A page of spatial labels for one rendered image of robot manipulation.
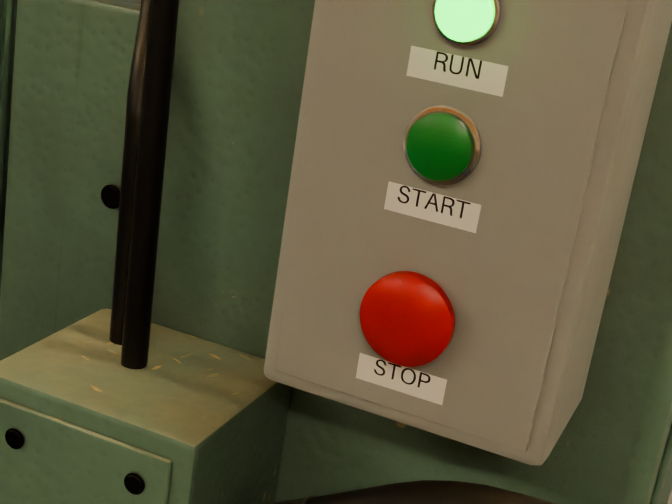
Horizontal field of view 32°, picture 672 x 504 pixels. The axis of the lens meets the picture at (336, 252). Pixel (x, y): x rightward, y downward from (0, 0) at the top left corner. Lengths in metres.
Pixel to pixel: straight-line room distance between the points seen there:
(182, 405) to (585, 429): 0.14
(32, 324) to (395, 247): 0.26
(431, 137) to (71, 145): 0.23
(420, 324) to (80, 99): 0.23
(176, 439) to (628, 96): 0.18
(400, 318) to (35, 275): 0.25
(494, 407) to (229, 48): 0.17
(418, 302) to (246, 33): 0.14
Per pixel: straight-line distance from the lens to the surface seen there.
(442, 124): 0.35
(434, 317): 0.36
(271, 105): 0.45
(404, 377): 0.38
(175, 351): 0.47
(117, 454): 0.42
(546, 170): 0.35
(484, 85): 0.35
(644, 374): 0.43
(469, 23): 0.34
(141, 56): 0.45
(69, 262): 0.56
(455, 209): 0.36
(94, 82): 0.53
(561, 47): 0.34
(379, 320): 0.37
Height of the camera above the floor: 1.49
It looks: 19 degrees down
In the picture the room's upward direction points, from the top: 9 degrees clockwise
